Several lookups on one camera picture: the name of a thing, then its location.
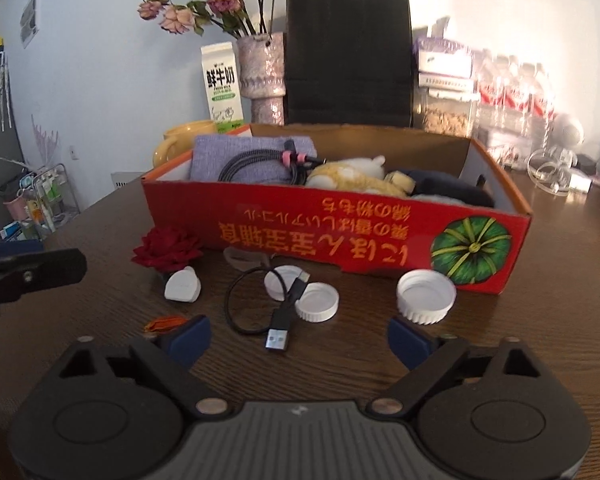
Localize white heart-shaped object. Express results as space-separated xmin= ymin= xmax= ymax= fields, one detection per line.
xmin=164 ymin=267 xmax=202 ymax=303

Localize translucent plastic piece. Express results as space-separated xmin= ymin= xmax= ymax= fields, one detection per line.
xmin=223 ymin=247 xmax=271 ymax=272

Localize black paper bag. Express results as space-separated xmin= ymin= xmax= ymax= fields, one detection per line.
xmin=285 ymin=0 xmax=413 ymax=128

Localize large white screw lid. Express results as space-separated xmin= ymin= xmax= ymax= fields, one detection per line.
xmin=396 ymin=270 xmax=457 ymax=327

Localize wire rack cart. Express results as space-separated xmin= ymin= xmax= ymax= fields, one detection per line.
xmin=25 ymin=165 xmax=81 ymax=233

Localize clear seed container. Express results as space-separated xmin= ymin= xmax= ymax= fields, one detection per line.
xmin=415 ymin=85 xmax=481 ymax=138

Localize red artificial rose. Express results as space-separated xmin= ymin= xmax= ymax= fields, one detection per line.
xmin=131 ymin=226 xmax=204 ymax=273

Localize purple wall decor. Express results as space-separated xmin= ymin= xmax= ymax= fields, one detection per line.
xmin=30 ymin=115 xmax=61 ymax=168

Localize red cardboard box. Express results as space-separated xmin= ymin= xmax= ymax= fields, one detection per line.
xmin=141 ymin=122 xmax=533 ymax=296

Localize water bottle pack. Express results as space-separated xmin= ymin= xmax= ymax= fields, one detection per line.
xmin=475 ymin=50 xmax=553 ymax=136

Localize orange wrapper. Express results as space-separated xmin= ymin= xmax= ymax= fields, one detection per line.
xmin=144 ymin=316 xmax=186 ymax=333

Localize purple tissue pack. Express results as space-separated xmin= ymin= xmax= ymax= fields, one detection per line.
xmin=414 ymin=35 xmax=476 ymax=86

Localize yellow mug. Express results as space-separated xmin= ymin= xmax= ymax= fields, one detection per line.
xmin=152 ymin=120 xmax=218 ymax=168

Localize yellow plush toy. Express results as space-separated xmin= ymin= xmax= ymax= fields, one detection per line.
xmin=305 ymin=155 xmax=413 ymax=196

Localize white wall vent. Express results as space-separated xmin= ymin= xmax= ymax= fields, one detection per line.
xmin=111 ymin=172 xmax=146 ymax=193

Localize white green milk carton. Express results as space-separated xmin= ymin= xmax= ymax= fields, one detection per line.
xmin=201 ymin=42 xmax=244 ymax=133

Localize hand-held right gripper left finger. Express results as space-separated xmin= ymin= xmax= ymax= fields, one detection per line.
xmin=60 ymin=315 xmax=229 ymax=415

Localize black usb cable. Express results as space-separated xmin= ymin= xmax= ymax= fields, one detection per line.
xmin=225 ymin=265 xmax=311 ymax=353

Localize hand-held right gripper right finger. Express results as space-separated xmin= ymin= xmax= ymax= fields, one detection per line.
xmin=370 ymin=316 xmax=541 ymax=415

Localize pink bin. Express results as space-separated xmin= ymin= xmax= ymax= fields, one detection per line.
xmin=2 ymin=195 xmax=28 ymax=223

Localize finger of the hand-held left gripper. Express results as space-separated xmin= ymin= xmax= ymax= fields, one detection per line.
xmin=0 ymin=248 xmax=87 ymax=323
xmin=0 ymin=240 xmax=43 ymax=261

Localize medium white screw lid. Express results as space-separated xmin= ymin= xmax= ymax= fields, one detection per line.
xmin=295 ymin=282 xmax=340 ymax=322

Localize purple drawstring pouch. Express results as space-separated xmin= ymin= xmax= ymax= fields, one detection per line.
xmin=190 ymin=134 xmax=317 ymax=186

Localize white hanging straps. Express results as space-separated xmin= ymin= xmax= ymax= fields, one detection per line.
xmin=0 ymin=52 xmax=13 ymax=131

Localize pink mottled ceramic vase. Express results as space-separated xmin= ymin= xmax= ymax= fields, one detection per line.
xmin=237 ymin=31 xmax=287 ymax=126

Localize wall poster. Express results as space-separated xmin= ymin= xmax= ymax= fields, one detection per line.
xmin=20 ymin=0 xmax=38 ymax=48

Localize navy fabric case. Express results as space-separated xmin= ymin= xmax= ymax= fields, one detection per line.
xmin=402 ymin=170 xmax=496 ymax=208

